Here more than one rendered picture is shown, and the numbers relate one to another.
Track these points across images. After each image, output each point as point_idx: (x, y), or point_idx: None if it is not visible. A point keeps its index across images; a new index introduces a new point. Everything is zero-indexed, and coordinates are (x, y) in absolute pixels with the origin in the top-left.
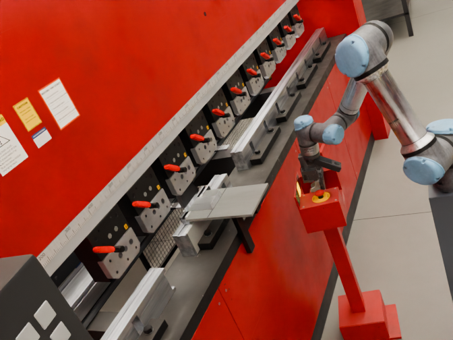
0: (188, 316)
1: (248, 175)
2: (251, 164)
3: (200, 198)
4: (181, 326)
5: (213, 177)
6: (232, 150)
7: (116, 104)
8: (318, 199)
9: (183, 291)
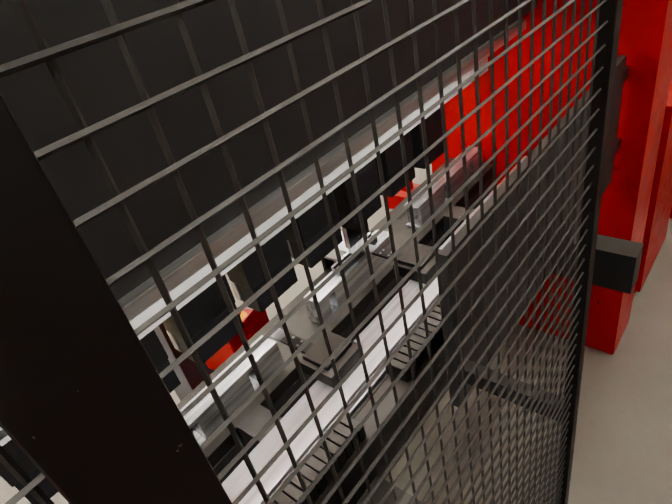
0: (398, 206)
1: (279, 344)
2: None
3: (347, 248)
4: (404, 202)
5: (321, 298)
6: (270, 347)
7: None
8: (241, 316)
9: (399, 223)
